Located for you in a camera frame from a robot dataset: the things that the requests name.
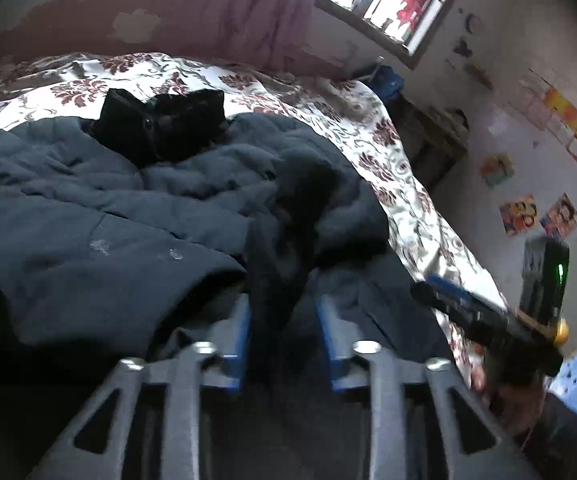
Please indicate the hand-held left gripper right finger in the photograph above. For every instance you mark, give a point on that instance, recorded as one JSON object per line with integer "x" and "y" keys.
{"x": 332, "y": 347}

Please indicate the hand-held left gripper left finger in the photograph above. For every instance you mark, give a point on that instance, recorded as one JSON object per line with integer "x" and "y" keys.
{"x": 236, "y": 345}

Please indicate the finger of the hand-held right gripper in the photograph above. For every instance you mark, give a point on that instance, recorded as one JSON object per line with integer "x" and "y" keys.
{"x": 456, "y": 300}

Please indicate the dark navy padded jacket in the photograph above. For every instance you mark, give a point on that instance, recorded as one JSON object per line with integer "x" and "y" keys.
{"x": 93, "y": 220}

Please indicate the person's right forearm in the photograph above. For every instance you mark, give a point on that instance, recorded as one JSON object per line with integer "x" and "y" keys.
{"x": 568, "y": 440}

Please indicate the red hanging clothes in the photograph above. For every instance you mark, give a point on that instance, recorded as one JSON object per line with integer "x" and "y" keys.
{"x": 416, "y": 0}

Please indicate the person's right hand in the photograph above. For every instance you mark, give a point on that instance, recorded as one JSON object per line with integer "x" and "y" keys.
{"x": 516, "y": 400}

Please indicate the small wooden side table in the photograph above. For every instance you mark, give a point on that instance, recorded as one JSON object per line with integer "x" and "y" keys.
{"x": 441, "y": 135}

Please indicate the blue bag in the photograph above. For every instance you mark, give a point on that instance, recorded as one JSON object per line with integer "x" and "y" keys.
{"x": 383, "y": 82}

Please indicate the floral bed blanket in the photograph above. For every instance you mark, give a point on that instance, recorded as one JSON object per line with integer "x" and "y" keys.
{"x": 318, "y": 105}

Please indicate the pink curtain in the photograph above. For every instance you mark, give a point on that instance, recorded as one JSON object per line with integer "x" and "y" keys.
{"x": 303, "y": 35}
{"x": 228, "y": 15}

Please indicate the cartoon wall poster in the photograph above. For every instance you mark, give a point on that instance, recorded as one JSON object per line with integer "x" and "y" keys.
{"x": 560, "y": 215}
{"x": 497, "y": 169}
{"x": 518, "y": 215}

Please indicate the yellow orange wall poster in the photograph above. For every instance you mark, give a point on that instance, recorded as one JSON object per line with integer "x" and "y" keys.
{"x": 573, "y": 125}

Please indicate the dark heart wall hook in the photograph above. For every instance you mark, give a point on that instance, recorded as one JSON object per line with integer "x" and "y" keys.
{"x": 462, "y": 48}

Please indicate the round wall clock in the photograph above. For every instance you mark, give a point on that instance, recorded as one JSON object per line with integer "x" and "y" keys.
{"x": 473, "y": 22}

